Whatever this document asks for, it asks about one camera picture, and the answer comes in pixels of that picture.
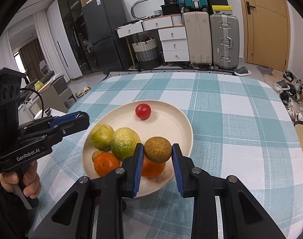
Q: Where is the yellow-green guava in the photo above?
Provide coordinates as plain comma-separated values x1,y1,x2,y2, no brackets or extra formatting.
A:
90,124,114,152

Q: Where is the brown longan fruit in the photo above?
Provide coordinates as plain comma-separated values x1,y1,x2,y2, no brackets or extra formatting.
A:
91,150,104,163
144,136,172,164

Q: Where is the orange mandarin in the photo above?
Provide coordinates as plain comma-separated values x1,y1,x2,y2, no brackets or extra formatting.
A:
94,152,121,177
142,157,166,179

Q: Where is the green-yellow guava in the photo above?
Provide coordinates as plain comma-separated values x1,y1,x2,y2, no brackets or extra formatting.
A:
110,127,141,161

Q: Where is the red cherry tomato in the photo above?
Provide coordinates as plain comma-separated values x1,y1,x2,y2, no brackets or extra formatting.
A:
135,104,152,120

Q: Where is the left hand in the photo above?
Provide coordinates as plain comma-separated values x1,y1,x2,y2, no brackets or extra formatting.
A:
0,161,42,199

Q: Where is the cream round plate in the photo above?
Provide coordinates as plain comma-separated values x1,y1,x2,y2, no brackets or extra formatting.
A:
82,99,194,199

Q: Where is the teal checked tablecloth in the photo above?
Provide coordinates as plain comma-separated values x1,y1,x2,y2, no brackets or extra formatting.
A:
29,72,303,238

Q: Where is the woven laundry basket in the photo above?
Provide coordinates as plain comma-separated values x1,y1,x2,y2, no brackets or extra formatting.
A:
132,37,161,70

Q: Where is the black refrigerator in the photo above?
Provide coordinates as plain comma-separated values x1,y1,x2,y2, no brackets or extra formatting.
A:
82,0,132,74

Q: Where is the white drawer desk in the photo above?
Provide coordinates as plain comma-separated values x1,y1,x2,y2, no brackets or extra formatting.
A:
116,14,190,63

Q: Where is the black bag on desk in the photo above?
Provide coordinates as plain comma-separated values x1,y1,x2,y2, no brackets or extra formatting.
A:
161,0,181,16

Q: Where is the grey slipper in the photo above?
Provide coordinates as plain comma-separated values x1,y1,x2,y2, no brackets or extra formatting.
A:
234,66,251,77

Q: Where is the beige suitcase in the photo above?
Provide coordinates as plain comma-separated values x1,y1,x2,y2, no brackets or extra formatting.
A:
183,11,212,65

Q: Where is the silver suitcase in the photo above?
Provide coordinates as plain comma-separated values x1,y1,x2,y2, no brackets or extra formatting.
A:
209,14,239,70

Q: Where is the yellow black box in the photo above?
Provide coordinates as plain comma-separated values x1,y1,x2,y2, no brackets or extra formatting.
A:
211,5,233,15

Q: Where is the wooden door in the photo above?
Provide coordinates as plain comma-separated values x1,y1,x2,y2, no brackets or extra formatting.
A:
240,0,290,71

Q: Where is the black cable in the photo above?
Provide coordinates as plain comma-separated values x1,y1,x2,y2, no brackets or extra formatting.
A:
19,87,45,119

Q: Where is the oval mirror frame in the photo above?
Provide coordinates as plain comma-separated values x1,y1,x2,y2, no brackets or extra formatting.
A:
130,0,164,20

